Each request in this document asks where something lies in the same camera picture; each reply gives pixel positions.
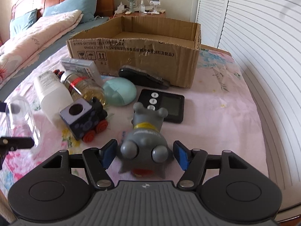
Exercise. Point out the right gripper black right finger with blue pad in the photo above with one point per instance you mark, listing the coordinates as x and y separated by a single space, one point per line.
196 162

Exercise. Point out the mint green oval case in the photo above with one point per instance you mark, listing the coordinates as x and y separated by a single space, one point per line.
119 91

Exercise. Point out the black correction tape dispenser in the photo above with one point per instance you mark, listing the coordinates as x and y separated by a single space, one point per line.
142 77

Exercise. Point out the wooden nightstand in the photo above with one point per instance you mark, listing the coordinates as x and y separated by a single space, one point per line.
138 14

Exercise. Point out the black digital timer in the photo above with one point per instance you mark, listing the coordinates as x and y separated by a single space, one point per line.
173 103

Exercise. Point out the clear plastic cup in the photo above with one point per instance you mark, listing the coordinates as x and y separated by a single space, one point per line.
20 120

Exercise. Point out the pink floral table cloth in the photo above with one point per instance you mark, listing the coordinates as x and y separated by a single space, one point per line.
219 114

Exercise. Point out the clear spray bottle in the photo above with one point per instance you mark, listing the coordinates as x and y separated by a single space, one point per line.
142 7

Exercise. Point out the large blue pillow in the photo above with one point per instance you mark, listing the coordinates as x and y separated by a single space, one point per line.
87 7

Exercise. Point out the pink folded quilt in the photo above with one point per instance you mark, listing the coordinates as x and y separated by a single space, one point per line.
24 49

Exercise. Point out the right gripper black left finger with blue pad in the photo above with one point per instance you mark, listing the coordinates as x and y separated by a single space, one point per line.
95 161

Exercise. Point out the grey rubber animal toy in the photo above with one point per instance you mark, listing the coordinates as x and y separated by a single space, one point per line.
145 148

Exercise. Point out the white playing card box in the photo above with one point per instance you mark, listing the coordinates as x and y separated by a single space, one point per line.
86 67

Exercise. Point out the fish oil capsule bottle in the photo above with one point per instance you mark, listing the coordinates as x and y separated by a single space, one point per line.
82 86

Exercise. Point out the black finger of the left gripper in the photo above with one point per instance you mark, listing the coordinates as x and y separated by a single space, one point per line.
8 144

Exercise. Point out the small blue pillow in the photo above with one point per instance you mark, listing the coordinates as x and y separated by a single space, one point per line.
23 22

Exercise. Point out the brown cardboard box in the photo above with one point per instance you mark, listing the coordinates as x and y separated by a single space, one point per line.
167 47

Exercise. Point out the white plastic bottle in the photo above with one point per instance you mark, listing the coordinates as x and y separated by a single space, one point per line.
53 97

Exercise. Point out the dark blue toy train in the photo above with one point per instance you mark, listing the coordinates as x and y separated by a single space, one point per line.
85 118

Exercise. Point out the white louvered closet doors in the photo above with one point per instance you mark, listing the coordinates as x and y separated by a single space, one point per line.
263 37

